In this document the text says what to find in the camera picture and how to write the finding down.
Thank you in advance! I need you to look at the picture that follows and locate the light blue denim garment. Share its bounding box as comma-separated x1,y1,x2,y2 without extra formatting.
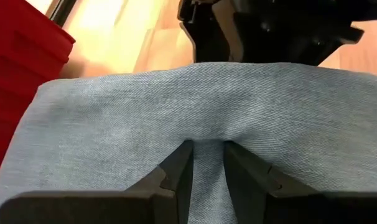
0,61,377,224

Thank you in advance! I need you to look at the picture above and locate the black aluminium rig frame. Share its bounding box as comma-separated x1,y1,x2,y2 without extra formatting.
47,0,78,28

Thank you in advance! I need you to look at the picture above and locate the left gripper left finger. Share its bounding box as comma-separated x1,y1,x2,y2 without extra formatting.
126,139,195,224

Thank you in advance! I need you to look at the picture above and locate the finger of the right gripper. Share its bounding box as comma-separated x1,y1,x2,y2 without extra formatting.
177,0,233,63

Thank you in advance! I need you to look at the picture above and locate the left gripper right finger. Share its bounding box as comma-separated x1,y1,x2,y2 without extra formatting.
223,140,320,224

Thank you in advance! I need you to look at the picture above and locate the red plastic laundry bin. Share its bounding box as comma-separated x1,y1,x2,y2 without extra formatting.
0,0,77,191

